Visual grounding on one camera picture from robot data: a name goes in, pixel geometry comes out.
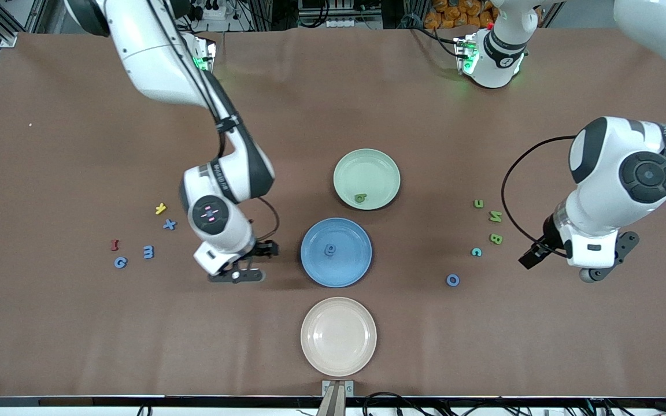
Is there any blue plate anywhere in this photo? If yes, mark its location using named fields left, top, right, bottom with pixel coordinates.
left=300, top=217, right=373, bottom=288

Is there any beige plate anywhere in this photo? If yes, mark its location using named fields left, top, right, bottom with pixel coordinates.
left=300, top=296, right=378, bottom=378

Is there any light green plate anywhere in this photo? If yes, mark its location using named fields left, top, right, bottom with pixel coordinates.
left=333, top=148, right=401, bottom=211

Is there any brown table cover sheet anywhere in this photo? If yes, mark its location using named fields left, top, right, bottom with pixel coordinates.
left=0, top=26, right=666, bottom=399

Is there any white power strip with plugs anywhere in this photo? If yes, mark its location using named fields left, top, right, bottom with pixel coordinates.
left=193, top=0, right=227, bottom=21

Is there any bag of orange items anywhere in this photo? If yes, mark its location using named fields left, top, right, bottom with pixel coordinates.
left=424, top=0, right=495, bottom=29

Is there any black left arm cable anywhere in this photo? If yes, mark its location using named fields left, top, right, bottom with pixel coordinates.
left=501, top=58, right=666, bottom=246

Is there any grey metal mounting bracket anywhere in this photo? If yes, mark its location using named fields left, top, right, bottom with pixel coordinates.
left=317, top=380, right=355, bottom=416

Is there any aluminium frame profile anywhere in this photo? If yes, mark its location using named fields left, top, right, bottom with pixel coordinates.
left=0, top=0, right=50, bottom=48

